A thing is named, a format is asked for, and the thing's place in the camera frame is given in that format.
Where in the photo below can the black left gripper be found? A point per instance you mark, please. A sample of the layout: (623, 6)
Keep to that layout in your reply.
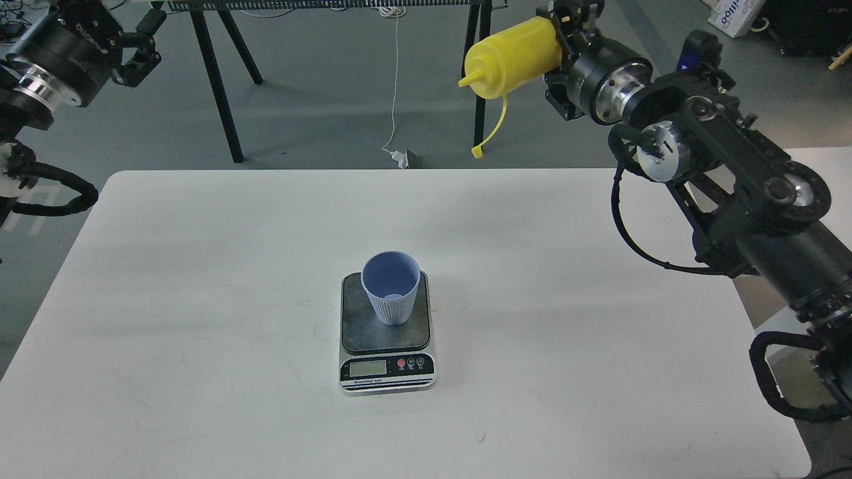
(80, 44)

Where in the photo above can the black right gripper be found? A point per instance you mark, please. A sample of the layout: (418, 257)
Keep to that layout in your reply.
(599, 81)

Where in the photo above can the yellow squeeze bottle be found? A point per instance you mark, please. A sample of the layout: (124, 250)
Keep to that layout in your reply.
(505, 61)

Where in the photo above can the blue plastic cup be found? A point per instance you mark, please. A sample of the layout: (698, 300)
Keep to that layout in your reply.
(391, 280)

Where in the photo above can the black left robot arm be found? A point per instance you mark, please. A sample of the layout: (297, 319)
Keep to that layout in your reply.
(29, 100)

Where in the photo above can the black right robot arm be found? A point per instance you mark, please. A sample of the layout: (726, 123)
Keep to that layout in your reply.
(753, 210)

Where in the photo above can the digital kitchen scale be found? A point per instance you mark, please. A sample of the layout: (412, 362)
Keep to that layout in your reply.
(376, 358)

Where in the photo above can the black trestle table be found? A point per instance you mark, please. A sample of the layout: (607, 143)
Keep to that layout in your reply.
(366, 63)

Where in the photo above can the white cardboard box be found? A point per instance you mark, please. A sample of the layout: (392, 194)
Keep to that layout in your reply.
(735, 18)

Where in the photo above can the grey power adapter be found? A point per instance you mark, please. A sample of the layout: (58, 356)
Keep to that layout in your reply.
(411, 161)

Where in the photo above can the black equipment case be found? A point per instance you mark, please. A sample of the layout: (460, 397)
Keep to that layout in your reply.
(808, 28)

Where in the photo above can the white side table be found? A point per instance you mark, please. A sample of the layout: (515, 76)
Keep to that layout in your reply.
(834, 166)

